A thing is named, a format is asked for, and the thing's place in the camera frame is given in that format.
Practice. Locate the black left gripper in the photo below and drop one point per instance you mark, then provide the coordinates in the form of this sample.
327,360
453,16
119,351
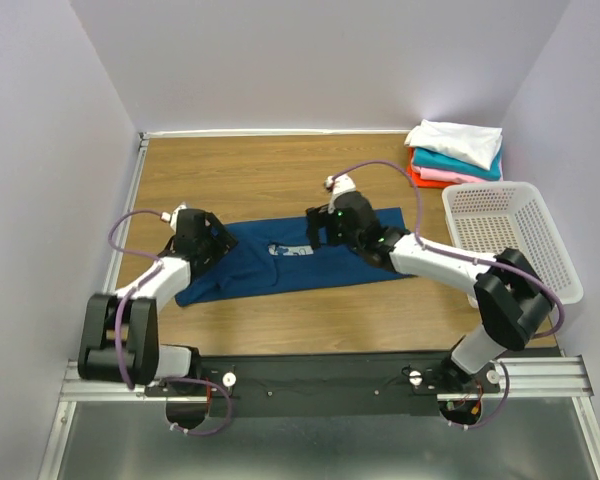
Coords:
223,240

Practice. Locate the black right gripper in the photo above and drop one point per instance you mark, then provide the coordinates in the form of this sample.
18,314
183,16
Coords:
316,218

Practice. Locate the dark blue t shirt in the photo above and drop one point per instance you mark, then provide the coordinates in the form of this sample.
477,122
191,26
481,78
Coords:
274,256

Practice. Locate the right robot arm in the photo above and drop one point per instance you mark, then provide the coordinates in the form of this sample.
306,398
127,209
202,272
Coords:
512,301

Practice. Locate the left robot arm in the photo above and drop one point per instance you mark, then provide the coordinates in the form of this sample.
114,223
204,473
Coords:
120,338

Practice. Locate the orange folded t shirt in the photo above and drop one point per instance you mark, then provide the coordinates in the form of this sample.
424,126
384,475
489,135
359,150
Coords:
417,178

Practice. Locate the white table edge strip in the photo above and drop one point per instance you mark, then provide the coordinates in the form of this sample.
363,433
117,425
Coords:
263,132

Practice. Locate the pink folded t shirt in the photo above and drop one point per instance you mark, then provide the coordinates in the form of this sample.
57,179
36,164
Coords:
430,174

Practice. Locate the teal folded t shirt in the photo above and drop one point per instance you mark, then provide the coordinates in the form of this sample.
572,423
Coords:
430,159

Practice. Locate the white folded t shirt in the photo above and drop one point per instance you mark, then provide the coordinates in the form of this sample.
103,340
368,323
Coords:
470,144

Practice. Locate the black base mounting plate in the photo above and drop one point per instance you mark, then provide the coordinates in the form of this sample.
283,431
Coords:
316,385

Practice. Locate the white plastic basket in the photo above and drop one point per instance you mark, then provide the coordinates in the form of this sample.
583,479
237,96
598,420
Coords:
492,216

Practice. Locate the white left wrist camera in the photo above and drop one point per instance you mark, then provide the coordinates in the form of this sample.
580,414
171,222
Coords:
172,216

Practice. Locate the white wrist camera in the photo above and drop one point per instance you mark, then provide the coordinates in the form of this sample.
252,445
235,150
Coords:
338,185
172,216

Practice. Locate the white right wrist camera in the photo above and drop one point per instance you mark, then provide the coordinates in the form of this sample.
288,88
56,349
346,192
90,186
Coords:
338,185

